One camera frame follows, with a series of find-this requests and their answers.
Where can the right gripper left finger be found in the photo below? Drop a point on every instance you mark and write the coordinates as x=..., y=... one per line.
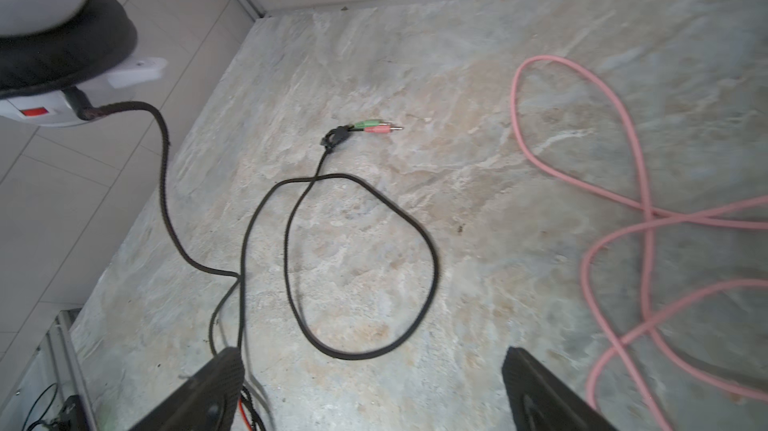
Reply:
x=206, y=401

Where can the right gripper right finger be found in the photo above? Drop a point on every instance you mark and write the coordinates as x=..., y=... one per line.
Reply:
x=539, y=401

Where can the white black headphones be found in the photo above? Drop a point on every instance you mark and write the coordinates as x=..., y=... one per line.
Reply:
x=69, y=62

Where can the aluminium mounting rail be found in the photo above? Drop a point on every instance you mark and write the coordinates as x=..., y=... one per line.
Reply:
x=51, y=393

